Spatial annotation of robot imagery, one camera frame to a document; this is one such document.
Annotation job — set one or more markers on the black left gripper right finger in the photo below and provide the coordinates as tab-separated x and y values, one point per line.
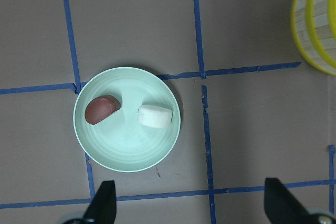
281	206

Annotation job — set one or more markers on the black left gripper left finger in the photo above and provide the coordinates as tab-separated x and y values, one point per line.
103	207

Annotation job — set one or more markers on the brown bun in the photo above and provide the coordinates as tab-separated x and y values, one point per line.
100	108

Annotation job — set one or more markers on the white bun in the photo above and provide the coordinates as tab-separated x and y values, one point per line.
154	116

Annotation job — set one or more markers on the yellow bamboo steamer layer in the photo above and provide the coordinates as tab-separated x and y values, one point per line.
312	24

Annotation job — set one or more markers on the light green plate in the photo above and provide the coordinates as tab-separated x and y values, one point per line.
120	142

